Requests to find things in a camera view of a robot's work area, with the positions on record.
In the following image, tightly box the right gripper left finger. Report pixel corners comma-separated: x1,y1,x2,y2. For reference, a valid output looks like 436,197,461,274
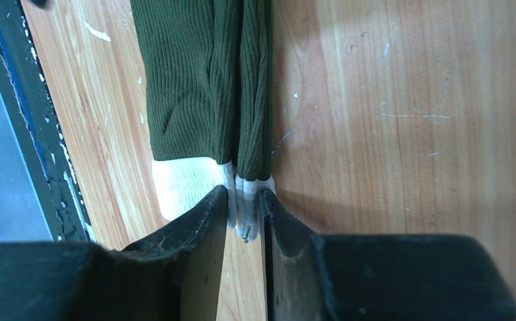
106,185,228,320

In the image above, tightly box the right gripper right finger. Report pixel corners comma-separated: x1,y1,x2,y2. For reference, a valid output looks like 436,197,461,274
258,189,325,320

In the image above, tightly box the green underwear white waistband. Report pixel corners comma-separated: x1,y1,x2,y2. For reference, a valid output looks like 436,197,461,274
131,1,275,241

